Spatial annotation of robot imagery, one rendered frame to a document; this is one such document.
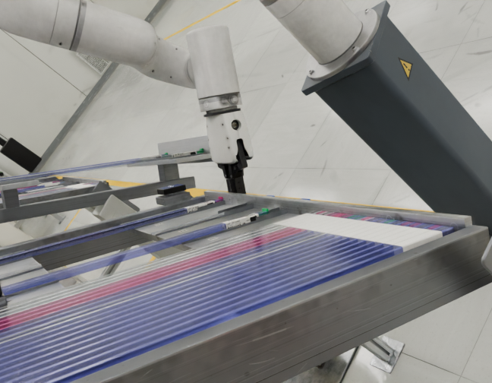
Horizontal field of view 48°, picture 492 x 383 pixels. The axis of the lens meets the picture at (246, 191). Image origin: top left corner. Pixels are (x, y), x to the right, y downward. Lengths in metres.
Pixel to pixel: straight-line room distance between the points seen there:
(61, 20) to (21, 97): 7.60
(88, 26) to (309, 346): 0.70
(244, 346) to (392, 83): 0.82
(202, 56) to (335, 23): 0.28
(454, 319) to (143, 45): 1.03
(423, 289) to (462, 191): 0.84
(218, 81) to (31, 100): 7.61
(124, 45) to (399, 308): 0.68
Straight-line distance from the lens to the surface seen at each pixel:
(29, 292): 0.76
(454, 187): 1.40
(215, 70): 1.07
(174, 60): 1.16
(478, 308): 1.54
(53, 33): 1.02
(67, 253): 1.10
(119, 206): 1.37
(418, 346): 1.58
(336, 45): 1.17
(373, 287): 0.53
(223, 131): 1.07
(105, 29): 1.02
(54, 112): 8.65
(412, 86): 1.24
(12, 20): 1.02
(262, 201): 0.97
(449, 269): 0.60
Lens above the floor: 1.18
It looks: 25 degrees down
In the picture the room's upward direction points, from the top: 51 degrees counter-clockwise
